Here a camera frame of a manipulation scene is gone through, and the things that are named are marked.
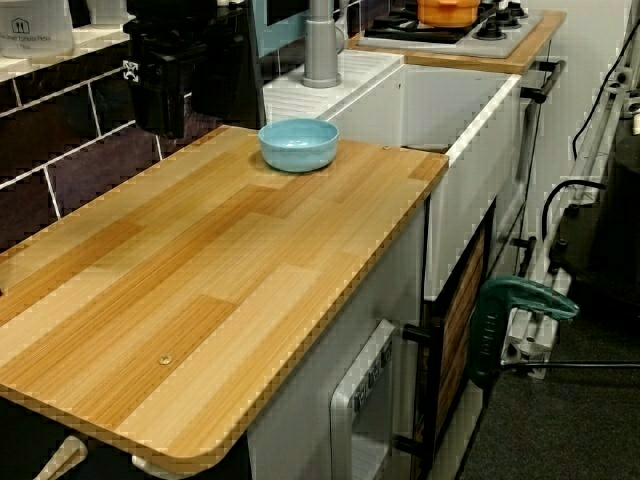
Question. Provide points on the grey toy stove top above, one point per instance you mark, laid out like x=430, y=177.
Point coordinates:
x=450, y=46

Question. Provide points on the blue plastic bin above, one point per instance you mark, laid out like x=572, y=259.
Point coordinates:
x=285, y=35

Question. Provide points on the white cabinet knob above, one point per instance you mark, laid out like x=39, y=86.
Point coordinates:
x=147, y=462
x=62, y=457

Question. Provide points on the aluminium frame rail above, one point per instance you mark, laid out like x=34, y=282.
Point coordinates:
x=565, y=240

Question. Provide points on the orange toy pot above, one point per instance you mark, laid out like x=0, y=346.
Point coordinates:
x=447, y=12

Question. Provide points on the white jar with printed label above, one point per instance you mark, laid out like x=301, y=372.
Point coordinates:
x=35, y=30

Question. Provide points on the light blue plastic bowl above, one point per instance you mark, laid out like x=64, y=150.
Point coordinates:
x=300, y=150

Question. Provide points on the wooden slat crate front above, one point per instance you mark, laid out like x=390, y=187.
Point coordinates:
x=462, y=325

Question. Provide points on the grey dishwasher door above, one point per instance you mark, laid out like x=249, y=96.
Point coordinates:
x=365, y=400

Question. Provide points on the white kitchen cabinet body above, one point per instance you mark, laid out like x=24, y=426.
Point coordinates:
x=300, y=400

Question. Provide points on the black vertical post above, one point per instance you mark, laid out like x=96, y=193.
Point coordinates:
x=256, y=85

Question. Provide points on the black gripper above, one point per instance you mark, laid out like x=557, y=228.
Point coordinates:
x=215, y=60

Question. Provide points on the white toy kitchen sink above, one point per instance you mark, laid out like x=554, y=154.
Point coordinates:
x=475, y=175

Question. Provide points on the black stove grate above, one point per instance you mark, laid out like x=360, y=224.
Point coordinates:
x=415, y=27

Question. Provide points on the grey toy kitchen faucet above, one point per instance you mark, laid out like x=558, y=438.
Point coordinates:
x=320, y=50

